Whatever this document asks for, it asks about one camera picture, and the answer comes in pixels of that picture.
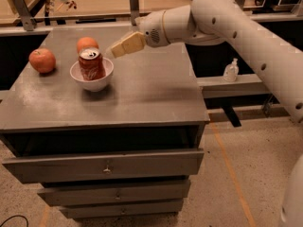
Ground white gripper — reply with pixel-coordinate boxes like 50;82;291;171
110;10;168;58

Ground red coke can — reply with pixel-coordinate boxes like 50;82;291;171
79;47;106;80

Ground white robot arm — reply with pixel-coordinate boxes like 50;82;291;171
106;0;303;123

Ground white bowl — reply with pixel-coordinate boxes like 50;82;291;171
70;58;114;92

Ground orange fruit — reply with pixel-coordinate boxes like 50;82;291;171
77;37;98;53

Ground red apple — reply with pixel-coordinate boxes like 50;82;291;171
28;48;56;74

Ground clear sanitizer pump bottle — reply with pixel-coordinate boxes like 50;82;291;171
223;58;239;82

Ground grey drawer cabinet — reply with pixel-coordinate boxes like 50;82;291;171
0;25;211;219

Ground middle grey drawer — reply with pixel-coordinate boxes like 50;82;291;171
38;179;190;206

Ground grey drawer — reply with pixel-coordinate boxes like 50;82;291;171
38;179;190;206
3;149;204;183
59;199;184;218

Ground top grey drawer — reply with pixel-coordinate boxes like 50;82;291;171
3;149;204;183

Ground bottom grey drawer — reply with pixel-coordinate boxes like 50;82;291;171
59;199;184;218

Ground middle metal bracket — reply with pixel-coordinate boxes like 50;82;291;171
129;0;139;26

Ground left metal bracket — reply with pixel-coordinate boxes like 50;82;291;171
12;0;36;31

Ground black cable on floor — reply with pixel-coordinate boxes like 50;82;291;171
0;214;30;227

